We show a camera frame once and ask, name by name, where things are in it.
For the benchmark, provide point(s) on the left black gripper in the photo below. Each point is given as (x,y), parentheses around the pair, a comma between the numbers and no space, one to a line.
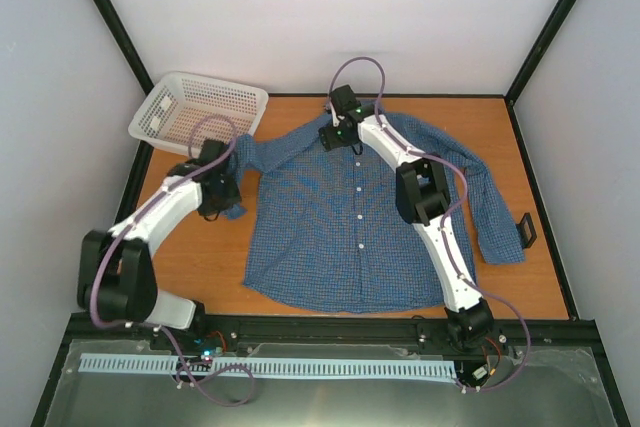
(232,196)

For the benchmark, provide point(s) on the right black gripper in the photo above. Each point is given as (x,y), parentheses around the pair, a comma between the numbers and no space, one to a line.
(330,142)

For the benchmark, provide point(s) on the white perforated plastic basket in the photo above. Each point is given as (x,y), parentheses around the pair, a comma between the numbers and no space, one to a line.
(183,110)

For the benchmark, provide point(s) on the blue plaid shirt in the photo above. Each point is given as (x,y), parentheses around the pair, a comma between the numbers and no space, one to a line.
(328,236)

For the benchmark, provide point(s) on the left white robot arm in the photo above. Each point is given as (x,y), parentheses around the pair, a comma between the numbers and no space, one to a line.
(117,283)

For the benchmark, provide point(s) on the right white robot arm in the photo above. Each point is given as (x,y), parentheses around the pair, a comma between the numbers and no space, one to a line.
(422,199)

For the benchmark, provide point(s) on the black brooch box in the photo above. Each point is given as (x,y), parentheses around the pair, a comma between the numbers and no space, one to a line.
(527,231)

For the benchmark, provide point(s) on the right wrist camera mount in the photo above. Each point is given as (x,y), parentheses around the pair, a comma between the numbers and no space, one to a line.
(331,111)

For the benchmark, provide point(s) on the light blue cable duct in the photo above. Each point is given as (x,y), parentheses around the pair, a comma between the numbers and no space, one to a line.
(273,368)

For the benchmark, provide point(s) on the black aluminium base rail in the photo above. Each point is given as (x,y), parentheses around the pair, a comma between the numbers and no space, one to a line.
(423,336)

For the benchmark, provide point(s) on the left black frame post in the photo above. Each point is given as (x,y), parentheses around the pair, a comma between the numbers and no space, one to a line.
(124,42)

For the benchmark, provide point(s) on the black frame post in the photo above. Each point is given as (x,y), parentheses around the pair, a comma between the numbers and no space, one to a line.
(543,41)
(124,42)

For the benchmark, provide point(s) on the right black frame post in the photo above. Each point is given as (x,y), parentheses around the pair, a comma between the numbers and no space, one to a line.
(543,41)

